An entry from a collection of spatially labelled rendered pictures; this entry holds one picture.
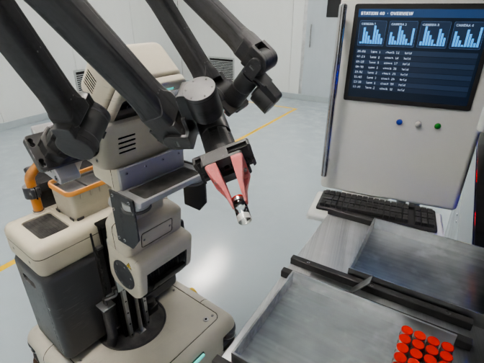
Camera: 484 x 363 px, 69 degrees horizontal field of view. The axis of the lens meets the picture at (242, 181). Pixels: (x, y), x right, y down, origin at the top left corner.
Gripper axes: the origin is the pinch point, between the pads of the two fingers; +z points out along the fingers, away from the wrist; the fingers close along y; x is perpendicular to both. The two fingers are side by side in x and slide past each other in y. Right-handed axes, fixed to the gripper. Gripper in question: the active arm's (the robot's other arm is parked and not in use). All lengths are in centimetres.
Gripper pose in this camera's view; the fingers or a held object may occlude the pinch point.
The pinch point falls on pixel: (238, 201)
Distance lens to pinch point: 56.5
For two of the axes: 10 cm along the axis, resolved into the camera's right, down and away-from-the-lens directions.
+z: 2.8, 7.8, -5.6
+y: 9.3, -3.6, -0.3
